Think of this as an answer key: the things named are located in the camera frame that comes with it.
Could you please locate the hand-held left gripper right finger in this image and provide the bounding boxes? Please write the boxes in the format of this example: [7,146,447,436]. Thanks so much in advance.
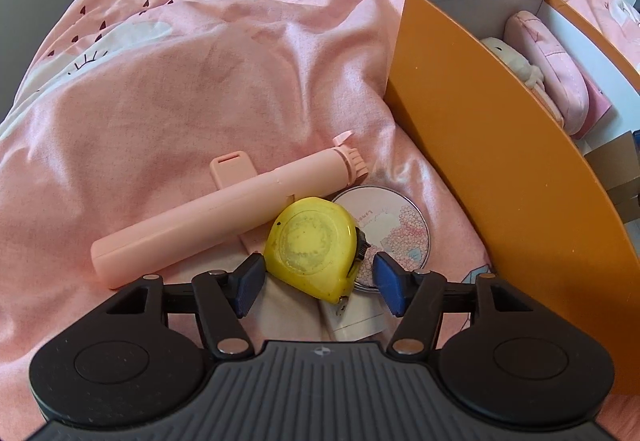
[374,251,533,357]

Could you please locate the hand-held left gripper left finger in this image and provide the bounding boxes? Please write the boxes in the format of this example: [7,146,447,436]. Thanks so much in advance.
[107,253,266,357]

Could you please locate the yellow tape measure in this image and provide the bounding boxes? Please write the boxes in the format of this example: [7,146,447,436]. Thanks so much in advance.
[263,196,371,305]

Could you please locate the pink cylindrical tube case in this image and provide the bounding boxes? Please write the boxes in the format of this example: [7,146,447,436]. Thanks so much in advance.
[91,134,371,291]

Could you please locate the orange cardboard box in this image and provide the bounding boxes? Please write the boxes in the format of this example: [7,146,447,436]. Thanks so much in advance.
[384,0,640,398]

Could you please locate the pink zip pouch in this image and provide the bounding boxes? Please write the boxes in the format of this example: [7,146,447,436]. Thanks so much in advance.
[502,10,613,138]

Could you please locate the round compact mirror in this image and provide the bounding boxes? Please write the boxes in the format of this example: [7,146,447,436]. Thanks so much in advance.
[330,186,429,293]

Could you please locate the pink printed blanket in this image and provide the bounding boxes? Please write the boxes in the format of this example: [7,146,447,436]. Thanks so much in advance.
[0,0,640,441]

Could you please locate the white plush toy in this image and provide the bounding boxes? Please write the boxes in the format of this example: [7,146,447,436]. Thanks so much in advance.
[480,36,566,130]

